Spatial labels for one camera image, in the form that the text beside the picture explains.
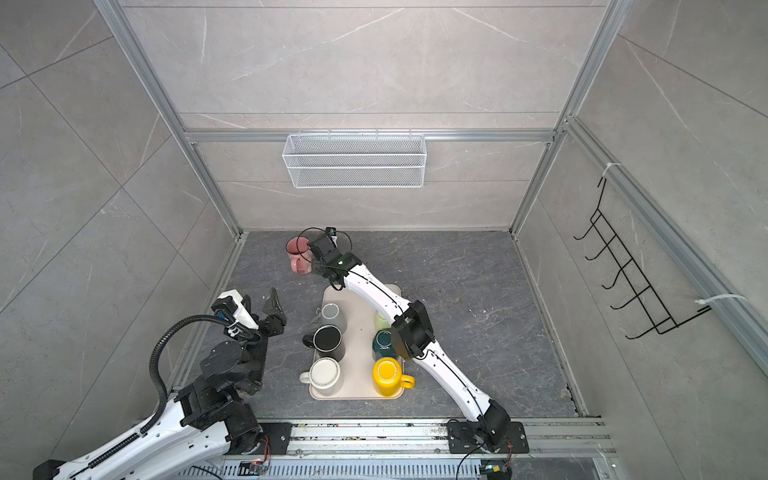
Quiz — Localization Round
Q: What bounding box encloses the black mug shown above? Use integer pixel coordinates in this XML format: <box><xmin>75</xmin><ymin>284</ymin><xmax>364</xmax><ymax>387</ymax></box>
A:
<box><xmin>302</xmin><ymin>325</ymin><xmax>346</xmax><ymax>362</ymax></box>

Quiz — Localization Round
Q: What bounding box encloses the yellow mug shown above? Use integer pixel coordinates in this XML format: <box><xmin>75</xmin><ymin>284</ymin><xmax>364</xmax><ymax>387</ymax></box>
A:
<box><xmin>372</xmin><ymin>357</ymin><xmax>415</xmax><ymax>398</ymax></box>

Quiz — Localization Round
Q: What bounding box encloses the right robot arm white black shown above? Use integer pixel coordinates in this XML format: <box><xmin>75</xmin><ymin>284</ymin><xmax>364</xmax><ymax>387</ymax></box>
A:
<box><xmin>308</xmin><ymin>227</ymin><xmax>511</xmax><ymax>452</ymax></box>

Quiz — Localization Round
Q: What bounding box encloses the grey mug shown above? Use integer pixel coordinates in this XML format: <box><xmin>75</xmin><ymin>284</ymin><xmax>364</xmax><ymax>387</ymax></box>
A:
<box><xmin>320</xmin><ymin>302</ymin><xmax>348</xmax><ymax>333</ymax></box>

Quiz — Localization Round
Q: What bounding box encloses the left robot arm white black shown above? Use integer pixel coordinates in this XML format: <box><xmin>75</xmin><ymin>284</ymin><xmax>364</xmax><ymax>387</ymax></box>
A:
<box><xmin>33</xmin><ymin>290</ymin><xmax>287</xmax><ymax>479</ymax></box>

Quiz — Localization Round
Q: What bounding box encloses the white wire mesh basket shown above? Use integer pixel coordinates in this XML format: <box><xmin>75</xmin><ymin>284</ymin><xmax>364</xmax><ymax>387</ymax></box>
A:
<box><xmin>282</xmin><ymin>133</ymin><xmax>428</xmax><ymax>189</ymax></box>

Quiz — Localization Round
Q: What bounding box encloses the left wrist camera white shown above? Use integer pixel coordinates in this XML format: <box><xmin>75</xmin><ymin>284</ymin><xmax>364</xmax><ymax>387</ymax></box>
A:
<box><xmin>211</xmin><ymin>289</ymin><xmax>258</xmax><ymax>337</ymax></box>

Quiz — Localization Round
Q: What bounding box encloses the pink mug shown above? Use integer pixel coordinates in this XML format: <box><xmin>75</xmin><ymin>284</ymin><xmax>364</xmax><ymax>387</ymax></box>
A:
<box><xmin>285</xmin><ymin>236</ymin><xmax>313</xmax><ymax>275</ymax></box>

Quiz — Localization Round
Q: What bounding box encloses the beige plastic tray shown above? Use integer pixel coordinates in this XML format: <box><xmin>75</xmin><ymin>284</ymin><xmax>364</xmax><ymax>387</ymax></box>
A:
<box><xmin>308</xmin><ymin>287</ymin><xmax>406</xmax><ymax>401</ymax></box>

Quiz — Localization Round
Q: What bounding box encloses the light green mug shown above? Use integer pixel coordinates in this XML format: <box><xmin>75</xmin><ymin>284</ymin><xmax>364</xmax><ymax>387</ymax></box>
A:
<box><xmin>374</xmin><ymin>311</ymin><xmax>390</xmax><ymax>331</ymax></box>

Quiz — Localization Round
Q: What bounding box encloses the black wire hook rack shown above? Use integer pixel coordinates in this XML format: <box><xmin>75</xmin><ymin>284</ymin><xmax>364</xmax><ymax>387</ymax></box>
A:
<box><xmin>573</xmin><ymin>178</ymin><xmax>712</xmax><ymax>341</ymax></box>

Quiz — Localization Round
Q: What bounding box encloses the dark green mug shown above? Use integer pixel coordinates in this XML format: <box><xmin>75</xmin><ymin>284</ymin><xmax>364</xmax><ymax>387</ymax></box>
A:
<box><xmin>372</xmin><ymin>329</ymin><xmax>398</xmax><ymax>361</ymax></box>

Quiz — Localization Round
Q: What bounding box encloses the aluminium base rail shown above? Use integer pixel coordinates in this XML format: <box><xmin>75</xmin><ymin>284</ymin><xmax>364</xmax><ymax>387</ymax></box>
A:
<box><xmin>157</xmin><ymin>418</ymin><xmax>627</xmax><ymax>479</ymax></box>

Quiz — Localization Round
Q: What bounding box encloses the white mug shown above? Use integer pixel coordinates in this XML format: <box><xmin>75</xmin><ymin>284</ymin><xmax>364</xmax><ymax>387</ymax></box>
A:
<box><xmin>299</xmin><ymin>357</ymin><xmax>344</xmax><ymax>397</ymax></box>

